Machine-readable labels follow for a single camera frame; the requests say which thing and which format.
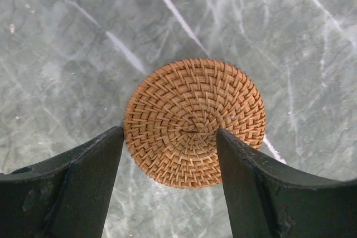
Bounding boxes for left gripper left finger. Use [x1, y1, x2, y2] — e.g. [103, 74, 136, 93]
[1, 127, 124, 237]

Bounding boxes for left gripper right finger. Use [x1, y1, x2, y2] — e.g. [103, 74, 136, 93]
[216, 129, 356, 237]

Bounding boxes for woven rattan coaster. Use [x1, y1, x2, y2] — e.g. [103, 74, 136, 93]
[123, 58, 266, 188]

